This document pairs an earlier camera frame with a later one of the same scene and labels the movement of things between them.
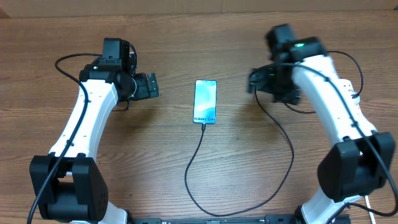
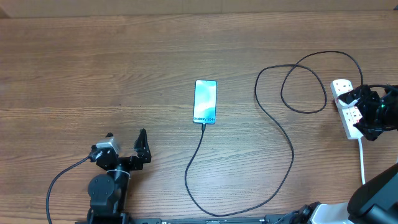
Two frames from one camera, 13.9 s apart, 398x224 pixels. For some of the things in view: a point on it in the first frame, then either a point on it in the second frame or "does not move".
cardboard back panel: (28, 9) does not move
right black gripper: (292, 96) to (371, 131)
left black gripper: (143, 90) to (136, 163)
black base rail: (268, 219) does not move
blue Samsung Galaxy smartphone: (205, 101) does not move
